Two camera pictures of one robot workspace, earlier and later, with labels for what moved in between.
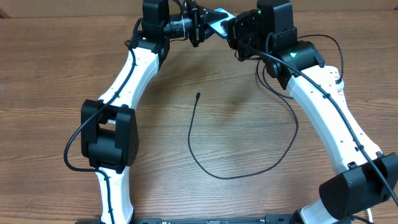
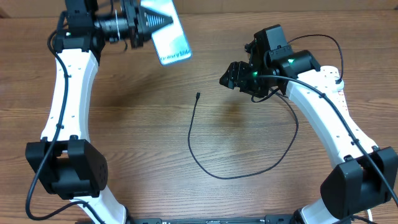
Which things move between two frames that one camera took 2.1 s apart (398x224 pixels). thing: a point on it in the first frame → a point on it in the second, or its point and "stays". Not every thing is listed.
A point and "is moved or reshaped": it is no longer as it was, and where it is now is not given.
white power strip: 329,74 stays
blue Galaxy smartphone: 216,27 is moved or reshaped
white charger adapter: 340,86 stays
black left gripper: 203,15 → 136,32
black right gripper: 235,32 → 237,76
